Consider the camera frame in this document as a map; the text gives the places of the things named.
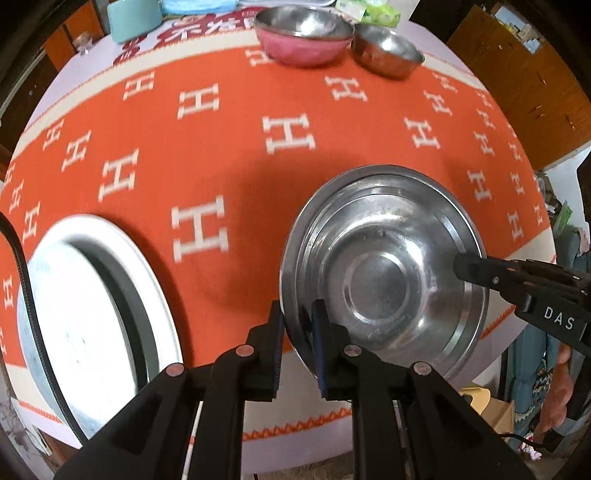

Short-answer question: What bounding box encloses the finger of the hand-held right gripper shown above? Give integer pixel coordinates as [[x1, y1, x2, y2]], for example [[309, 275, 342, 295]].
[[452, 251, 591, 303]]

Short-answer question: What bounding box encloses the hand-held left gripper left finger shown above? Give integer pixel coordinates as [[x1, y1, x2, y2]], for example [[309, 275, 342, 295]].
[[53, 300, 284, 480]]

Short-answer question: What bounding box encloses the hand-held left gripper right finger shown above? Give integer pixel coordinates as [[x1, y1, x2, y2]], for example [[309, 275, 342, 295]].
[[310, 299, 536, 480]]

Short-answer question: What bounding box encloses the large steel bowl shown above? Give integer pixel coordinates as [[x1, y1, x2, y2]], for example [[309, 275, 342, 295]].
[[279, 164, 489, 381]]

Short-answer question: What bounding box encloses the white oval plate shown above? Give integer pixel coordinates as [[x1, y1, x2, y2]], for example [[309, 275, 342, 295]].
[[17, 215, 183, 441]]

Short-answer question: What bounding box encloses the person's right hand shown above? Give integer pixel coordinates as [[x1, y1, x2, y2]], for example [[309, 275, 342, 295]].
[[539, 344, 573, 435]]

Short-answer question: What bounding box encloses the teal patterned cloth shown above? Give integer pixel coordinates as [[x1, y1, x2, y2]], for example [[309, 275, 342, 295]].
[[505, 222, 571, 432]]

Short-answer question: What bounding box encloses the cardboard box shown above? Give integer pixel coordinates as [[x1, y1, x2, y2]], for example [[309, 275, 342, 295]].
[[461, 387, 514, 435]]

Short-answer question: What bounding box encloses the brown wooden cabinet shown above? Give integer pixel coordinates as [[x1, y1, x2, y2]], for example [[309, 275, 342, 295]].
[[448, 0, 591, 171]]

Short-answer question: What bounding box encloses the orange printed tablecloth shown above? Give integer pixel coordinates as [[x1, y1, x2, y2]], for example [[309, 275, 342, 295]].
[[0, 0, 555, 472]]

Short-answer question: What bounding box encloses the small steel bowl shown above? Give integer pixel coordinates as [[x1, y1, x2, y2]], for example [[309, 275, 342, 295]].
[[351, 24, 424, 79]]

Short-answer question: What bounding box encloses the green tissue pack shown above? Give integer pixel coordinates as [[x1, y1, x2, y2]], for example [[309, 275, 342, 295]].
[[336, 0, 402, 26]]

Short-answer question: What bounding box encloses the pink steel bowl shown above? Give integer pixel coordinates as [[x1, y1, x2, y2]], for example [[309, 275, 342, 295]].
[[255, 6, 355, 66]]

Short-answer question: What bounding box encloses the blue face mask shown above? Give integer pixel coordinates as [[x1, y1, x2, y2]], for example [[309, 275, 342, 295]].
[[161, 0, 238, 14]]

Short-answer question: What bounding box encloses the teal canister with brown lid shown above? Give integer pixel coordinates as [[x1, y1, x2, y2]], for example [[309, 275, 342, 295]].
[[107, 0, 162, 43]]

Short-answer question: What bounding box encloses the black cable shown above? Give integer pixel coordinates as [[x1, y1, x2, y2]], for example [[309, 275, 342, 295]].
[[0, 212, 89, 445]]

